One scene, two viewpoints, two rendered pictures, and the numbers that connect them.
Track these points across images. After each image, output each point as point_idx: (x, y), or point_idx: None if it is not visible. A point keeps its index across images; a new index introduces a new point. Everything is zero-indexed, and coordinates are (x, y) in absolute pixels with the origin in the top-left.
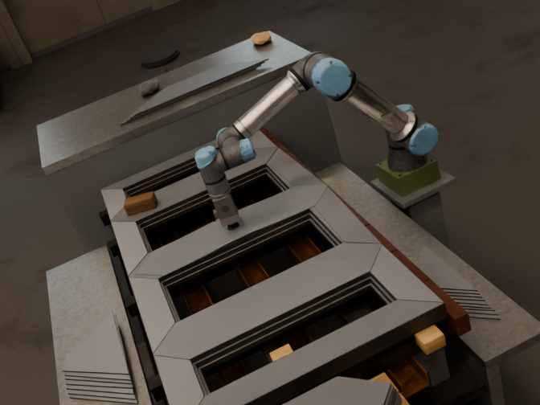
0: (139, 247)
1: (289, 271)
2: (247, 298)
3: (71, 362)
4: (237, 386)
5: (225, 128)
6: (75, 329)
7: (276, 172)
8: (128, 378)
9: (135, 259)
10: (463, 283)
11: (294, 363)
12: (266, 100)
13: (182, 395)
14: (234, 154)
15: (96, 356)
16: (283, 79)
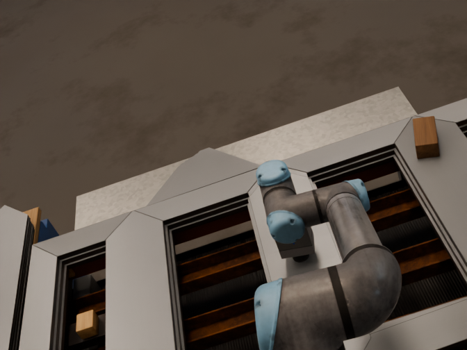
0: (324, 161)
1: (167, 322)
2: (151, 281)
3: (205, 154)
4: (47, 280)
5: (352, 186)
6: (270, 145)
7: (438, 307)
8: (157, 202)
9: (301, 162)
10: None
11: (37, 323)
12: (340, 226)
13: (69, 240)
14: (265, 210)
15: (200, 171)
16: (364, 241)
